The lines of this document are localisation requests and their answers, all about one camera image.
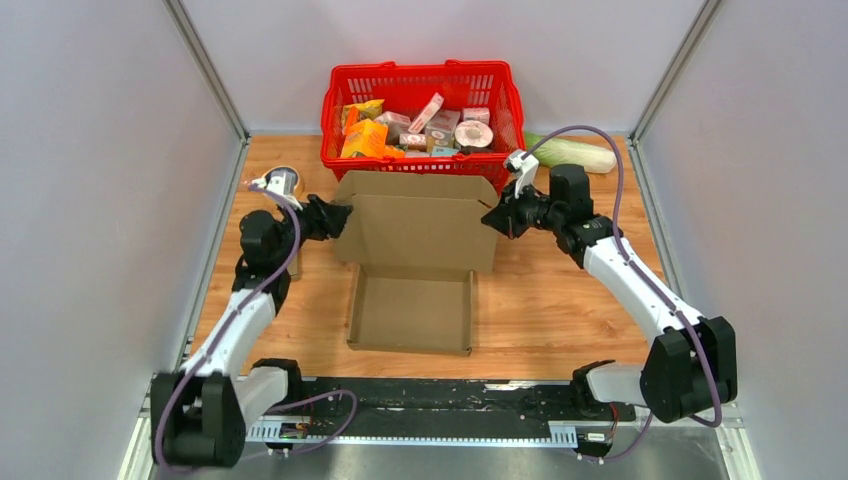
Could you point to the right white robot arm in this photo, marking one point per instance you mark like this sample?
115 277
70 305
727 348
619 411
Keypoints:
691 366

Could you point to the beige carton box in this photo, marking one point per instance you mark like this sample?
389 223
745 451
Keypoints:
440 129

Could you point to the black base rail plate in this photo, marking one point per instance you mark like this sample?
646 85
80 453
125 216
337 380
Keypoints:
443 411

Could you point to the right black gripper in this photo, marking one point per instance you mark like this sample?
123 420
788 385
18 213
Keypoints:
503 218

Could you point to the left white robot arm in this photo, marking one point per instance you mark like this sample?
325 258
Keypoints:
200 412

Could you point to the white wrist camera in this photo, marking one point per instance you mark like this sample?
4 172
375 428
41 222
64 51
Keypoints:
259 185
523 166

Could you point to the small brown cardboard box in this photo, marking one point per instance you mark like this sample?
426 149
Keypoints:
292 262

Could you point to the red plastic shopping basket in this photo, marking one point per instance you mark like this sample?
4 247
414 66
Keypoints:
406 89

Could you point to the orange snack box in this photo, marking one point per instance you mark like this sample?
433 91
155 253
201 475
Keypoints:
367 138

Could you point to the pink white long box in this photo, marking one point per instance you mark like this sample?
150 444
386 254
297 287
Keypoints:
426 114

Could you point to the yellow snack bag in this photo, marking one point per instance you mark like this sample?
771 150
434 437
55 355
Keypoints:
356 112

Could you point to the yellow tape roll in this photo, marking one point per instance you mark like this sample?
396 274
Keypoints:
284 181

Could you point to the green napa cabbage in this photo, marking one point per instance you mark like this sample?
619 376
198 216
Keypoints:
560 151

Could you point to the grey white box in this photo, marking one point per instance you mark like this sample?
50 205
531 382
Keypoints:
396 124

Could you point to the small pink box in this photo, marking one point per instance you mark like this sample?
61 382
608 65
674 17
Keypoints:
479 114

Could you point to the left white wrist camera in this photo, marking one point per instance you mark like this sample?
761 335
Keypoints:
259 185

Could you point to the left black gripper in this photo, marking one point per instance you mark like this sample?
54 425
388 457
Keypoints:
324 220

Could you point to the large cardboard sheet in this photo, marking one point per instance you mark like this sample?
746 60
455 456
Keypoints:
418 243

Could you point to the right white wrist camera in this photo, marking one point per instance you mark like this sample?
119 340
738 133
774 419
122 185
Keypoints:
523 166

